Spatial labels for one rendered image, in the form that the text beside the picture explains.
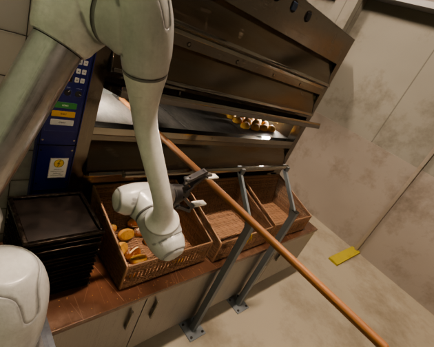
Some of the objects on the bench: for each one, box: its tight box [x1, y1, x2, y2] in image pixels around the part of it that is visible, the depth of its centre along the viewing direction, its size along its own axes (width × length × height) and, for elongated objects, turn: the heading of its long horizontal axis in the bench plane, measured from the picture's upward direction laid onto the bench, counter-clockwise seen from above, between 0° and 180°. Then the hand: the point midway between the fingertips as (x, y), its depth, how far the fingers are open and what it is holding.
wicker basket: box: [90, 179, 213, 290], centre depth 165 cm, size 49×56×28 cm
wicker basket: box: [236, 174, 312, 238], centre depth 250 cm, size 49×56×28 cm
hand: (208, 189), depth 123 cm, fingers open, 13 cm apart
